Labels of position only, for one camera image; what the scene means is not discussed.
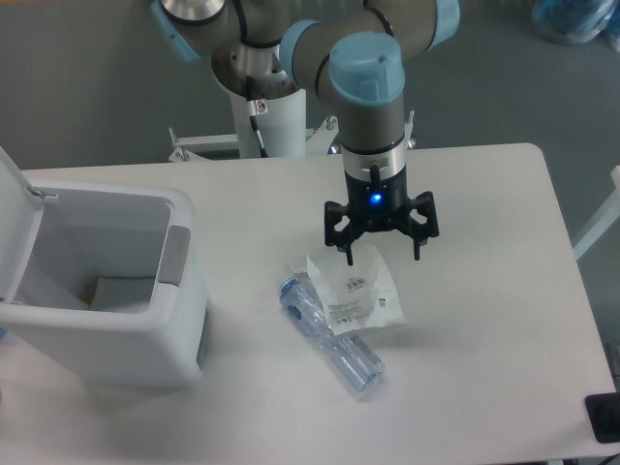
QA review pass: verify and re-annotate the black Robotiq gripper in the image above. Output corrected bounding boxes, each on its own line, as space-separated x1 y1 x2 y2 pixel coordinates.
324 169 440 265

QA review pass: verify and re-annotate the white plastic packaging bag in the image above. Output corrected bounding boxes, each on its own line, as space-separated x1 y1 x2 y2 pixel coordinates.
289 242 405 335

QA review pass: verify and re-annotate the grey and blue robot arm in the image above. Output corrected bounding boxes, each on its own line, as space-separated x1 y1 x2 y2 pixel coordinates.
150 1 460 253

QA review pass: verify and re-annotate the white trash can with lid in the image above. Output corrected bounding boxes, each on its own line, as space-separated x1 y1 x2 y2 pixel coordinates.
1 155 208 388

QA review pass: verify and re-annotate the clear crushed plastic bottle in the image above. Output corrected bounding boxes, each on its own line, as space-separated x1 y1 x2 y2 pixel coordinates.
278 274 386 392

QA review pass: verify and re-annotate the blue plastic bag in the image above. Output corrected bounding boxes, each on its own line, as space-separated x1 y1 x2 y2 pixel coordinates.
531 0 619 46

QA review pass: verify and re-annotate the black device at table edge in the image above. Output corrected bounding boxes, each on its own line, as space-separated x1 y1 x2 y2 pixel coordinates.
584 392 619 444

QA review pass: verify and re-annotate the white pedestal base frame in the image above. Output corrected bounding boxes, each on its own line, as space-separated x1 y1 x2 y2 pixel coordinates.
167 109 418 163

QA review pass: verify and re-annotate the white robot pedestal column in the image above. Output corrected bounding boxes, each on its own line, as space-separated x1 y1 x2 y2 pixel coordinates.
210 38 311 159

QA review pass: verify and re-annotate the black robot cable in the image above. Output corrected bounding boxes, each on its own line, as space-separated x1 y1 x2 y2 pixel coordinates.
244 75 269 159

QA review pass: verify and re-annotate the white frame post right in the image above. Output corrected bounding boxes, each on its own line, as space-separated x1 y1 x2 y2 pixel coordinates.
572 166 619 261

